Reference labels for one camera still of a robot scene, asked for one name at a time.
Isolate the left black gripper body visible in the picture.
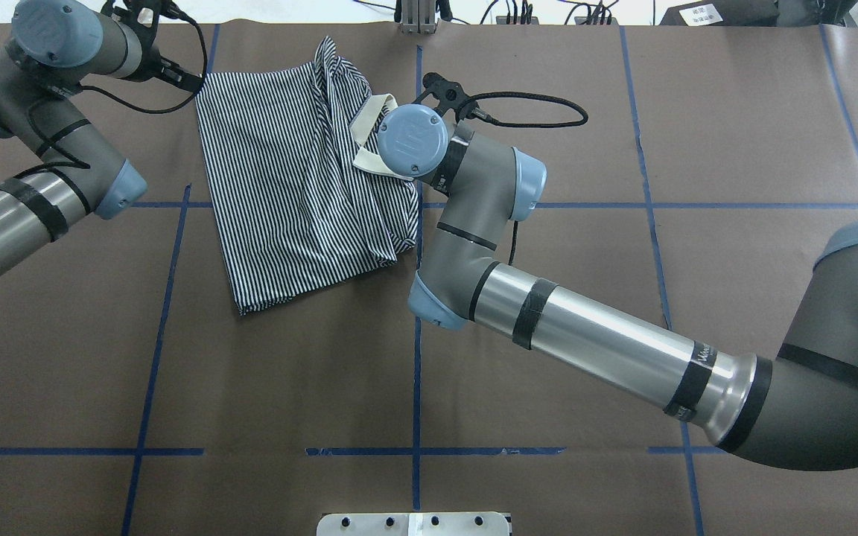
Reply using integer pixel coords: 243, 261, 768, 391
139, 44, 176, 84

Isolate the navy white striped polo shirt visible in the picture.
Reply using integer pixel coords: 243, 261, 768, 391
197, 37, 419, 315

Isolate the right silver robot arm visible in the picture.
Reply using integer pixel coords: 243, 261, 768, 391
377, 103, 858, 471

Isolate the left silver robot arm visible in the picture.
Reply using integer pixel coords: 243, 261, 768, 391
0, 1, 206, 277

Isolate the black box with label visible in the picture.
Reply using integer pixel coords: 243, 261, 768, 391
658, 1, 780, 27

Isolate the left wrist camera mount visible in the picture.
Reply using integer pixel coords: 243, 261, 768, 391
99, 1, 195, 45

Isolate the aluminium frame post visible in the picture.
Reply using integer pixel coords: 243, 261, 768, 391
394, 0, 438, 35

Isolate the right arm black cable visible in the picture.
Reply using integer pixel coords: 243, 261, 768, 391
466, 91, 589, 269

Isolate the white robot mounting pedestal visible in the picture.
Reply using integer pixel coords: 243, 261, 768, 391
316, 511, 513, 535

